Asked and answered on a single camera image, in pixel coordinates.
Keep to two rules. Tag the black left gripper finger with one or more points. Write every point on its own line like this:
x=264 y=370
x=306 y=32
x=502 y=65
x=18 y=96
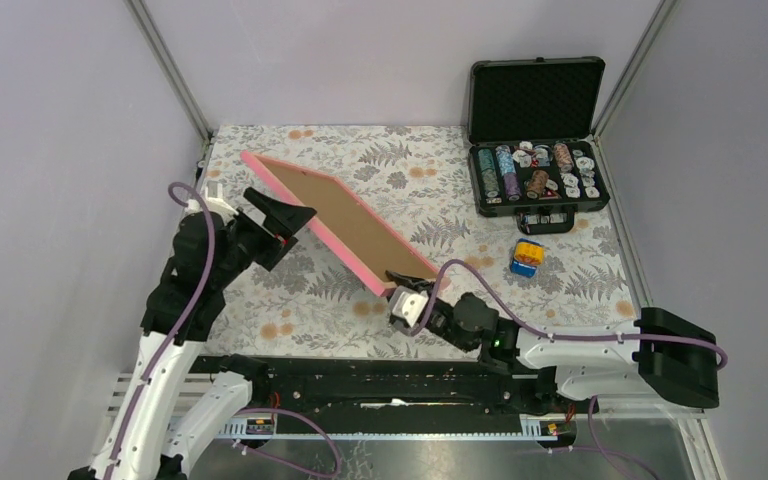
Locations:
x=281 y=219
x=271 y=250

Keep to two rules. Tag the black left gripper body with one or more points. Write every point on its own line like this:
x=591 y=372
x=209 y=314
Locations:
x=241 y=233

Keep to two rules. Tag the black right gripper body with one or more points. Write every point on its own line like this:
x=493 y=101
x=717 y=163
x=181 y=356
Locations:
x=440 y=325

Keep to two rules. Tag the brown cardboard backing board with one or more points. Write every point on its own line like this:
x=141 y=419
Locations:
x=378 y=246

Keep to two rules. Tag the pink wooden picture frame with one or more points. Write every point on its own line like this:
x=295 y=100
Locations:
x=380 y=288

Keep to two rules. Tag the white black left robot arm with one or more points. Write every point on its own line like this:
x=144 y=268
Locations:
x=174 y=330

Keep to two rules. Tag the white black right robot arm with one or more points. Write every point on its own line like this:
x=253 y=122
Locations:
x=659 y=353

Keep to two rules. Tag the blue yellow toy car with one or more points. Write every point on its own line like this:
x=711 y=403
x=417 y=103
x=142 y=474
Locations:
x=526 y=258

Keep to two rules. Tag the floral tablecloth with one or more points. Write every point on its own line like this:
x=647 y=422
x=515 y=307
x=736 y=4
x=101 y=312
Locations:
x=415 y=178

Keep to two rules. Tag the green poker chip stack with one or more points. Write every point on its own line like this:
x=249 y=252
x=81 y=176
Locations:
x=489 y=179

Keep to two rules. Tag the lower orange poker chip stack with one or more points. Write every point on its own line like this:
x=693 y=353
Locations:
x=537 y=184

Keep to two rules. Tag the orange poker chip stack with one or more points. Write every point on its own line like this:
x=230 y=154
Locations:
x=537 y=184
x=563 y=157

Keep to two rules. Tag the blue purple poker chip stack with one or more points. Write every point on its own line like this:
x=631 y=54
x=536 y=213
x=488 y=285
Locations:
x=507 y=168

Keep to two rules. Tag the black poker chip case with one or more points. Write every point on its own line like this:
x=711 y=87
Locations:
x=530 y=105

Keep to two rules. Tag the upper orange poker chip stack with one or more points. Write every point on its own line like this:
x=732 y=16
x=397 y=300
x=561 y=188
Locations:
x=563 y=157

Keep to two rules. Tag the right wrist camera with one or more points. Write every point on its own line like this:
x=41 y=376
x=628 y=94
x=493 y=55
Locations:
x=406 y=307

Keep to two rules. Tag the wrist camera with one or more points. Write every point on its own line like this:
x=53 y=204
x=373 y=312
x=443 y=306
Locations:
x=406 y=307
x=214 y=201

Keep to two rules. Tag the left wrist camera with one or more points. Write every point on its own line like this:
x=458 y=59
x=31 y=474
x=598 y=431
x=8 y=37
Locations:
x=214 y=201

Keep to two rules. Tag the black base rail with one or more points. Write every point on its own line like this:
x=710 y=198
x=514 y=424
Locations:
x=410 y=397

